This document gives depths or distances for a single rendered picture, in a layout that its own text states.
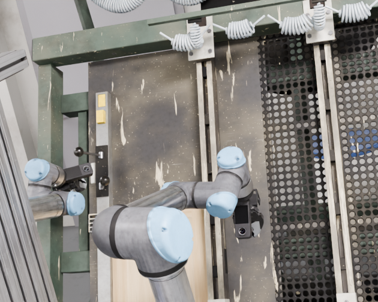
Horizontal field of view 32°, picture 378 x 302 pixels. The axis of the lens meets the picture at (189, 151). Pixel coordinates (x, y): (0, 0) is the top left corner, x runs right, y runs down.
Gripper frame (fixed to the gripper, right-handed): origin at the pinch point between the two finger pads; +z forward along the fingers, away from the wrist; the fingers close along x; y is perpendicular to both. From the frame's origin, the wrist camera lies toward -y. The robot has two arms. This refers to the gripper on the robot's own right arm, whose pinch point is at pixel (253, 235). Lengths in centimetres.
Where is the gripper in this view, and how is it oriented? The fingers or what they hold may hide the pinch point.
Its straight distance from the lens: 206.3
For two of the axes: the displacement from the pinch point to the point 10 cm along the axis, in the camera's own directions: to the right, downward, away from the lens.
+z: 2.6, 6.8, 6.9
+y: 0.9, -7.3, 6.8
